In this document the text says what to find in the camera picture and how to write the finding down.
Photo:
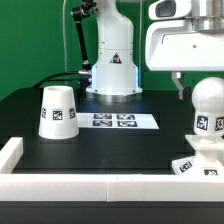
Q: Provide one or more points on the white lamp shade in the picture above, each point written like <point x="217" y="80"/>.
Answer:
<point x="58" y="119"/>

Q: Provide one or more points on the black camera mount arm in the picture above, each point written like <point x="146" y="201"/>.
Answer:
<point x="78" y="14"/>

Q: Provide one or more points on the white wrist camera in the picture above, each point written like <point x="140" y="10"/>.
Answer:
<point x="169" y="9"/>

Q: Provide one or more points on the white lamp bulb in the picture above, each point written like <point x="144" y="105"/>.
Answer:
<point x="208" y="101"/>

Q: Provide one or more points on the white left fence bar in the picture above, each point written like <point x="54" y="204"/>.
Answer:
<point x="10" y="155"/>

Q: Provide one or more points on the white lamp base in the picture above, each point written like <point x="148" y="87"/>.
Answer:
<point x="205" y="162"/>

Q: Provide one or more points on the white fence bar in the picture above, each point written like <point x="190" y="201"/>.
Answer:
<point x="10" y="155"/>
<point x="110" y="188"/>

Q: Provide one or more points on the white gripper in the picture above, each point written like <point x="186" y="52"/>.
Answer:
<point x="175" y="46"/>

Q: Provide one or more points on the white front fence bar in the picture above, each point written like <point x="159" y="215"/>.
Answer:
<point x="110" y="188"/>

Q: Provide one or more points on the white marker sheet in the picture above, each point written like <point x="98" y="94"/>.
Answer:
<point x="117" y="121"/>

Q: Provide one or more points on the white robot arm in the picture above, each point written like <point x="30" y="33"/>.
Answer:
<point x="114" y="75"/>

